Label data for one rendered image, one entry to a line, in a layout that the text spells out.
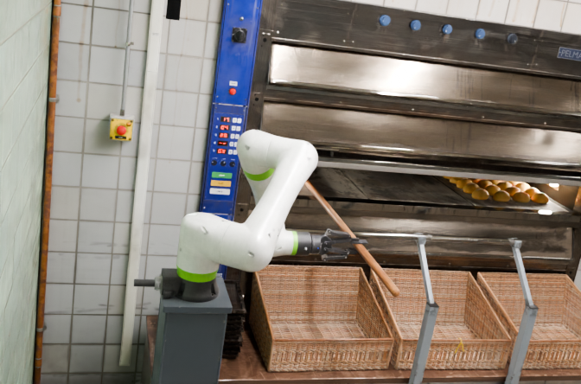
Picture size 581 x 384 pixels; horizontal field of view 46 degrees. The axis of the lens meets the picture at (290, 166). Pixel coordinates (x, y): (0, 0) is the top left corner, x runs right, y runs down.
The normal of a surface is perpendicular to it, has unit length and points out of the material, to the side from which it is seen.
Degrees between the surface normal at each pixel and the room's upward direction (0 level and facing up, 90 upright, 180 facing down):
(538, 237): 70
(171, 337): 90
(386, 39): 90
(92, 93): 90
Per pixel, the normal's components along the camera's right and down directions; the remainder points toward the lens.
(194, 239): -0.32, 0.18
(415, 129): 0.27, -0.04
